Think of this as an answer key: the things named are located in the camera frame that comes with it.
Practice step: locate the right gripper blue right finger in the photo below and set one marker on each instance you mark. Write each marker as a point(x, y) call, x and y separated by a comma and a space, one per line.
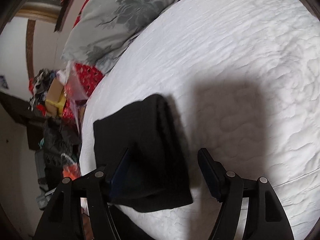
point(214, 175)

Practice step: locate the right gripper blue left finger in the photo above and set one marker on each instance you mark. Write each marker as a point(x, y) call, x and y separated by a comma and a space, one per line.
point(120, 186)

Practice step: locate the black pants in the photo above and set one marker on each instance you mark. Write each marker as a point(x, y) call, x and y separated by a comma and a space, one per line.
point(158, 172)

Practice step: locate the clear plastic bag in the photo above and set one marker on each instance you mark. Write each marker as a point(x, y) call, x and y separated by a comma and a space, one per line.
point(74, 92)

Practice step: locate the cardboard box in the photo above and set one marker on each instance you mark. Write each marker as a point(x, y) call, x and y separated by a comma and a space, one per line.
point(55, 99)

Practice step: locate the red floral quilt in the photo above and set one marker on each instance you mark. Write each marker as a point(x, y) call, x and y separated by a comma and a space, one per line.
point(89, 76)

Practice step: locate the white quilted bedspread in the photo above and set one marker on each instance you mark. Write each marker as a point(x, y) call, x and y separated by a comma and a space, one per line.
point(242, 80)

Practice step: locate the clothes pile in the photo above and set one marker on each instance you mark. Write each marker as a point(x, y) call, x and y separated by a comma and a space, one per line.
point(39, 87)

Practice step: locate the grey floral pillow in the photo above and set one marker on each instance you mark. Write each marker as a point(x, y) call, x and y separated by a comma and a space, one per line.
point(106, 29)

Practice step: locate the dark wooden headboard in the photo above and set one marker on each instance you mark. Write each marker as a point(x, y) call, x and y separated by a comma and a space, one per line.
point(66, 6)

